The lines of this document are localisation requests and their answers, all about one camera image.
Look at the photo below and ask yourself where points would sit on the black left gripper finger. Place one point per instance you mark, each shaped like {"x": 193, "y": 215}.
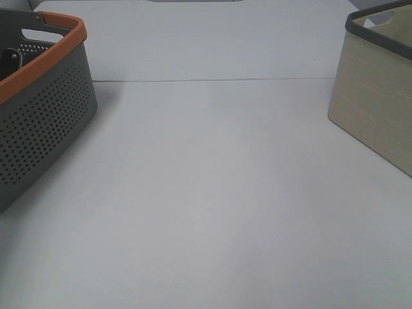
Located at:
{"x": 11, "y": 61}

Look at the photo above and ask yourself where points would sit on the grey perforated basket orange rim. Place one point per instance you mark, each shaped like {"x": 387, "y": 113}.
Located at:
{"x": 48, "y": 102}

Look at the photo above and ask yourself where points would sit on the beige bin grey rim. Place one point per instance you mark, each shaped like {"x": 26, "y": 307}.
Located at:
{"x": 371, "y": 97}

